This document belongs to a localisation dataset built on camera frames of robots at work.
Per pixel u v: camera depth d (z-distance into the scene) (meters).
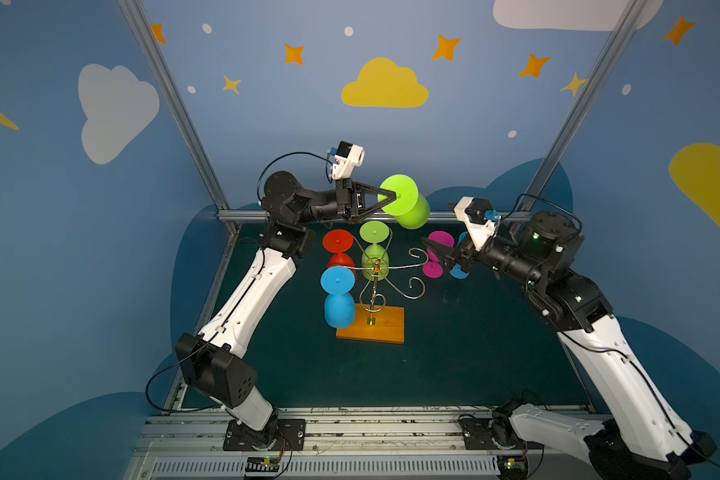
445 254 0.50
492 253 0.49
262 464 0.73
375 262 0.69
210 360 0.41
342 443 0.73
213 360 0.41
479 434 0.75
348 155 0.54
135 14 0.69
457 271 1.01
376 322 0.93
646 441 0.37
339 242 0.72
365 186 0.53
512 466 0.73
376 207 0.53
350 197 0.52
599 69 0.79
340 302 0.70
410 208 0.52
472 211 0.45
